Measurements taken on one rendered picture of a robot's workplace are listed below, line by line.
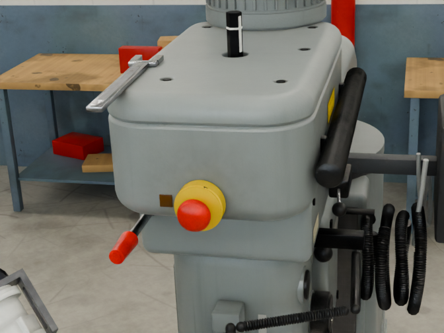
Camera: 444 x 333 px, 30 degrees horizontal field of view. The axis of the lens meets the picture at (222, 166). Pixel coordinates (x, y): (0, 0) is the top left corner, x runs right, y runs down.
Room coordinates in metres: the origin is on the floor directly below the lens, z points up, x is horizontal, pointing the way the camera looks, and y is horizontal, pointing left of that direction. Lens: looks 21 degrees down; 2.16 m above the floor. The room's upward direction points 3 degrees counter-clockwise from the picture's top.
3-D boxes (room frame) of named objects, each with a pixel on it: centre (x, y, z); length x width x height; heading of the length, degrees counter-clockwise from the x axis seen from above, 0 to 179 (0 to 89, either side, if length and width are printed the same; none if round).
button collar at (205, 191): (0.91, 0.03, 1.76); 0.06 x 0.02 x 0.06; 76
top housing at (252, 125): (1.15, -0.03, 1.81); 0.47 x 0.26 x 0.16; 166
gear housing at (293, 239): (1.18, -0.04, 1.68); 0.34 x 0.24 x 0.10; 166
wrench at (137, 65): (1.00, 0.12, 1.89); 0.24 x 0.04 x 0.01; 169
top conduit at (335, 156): (1.13, -0.18, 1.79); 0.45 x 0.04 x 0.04; 166
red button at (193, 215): (0.89, 0.03, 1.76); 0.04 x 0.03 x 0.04; 76
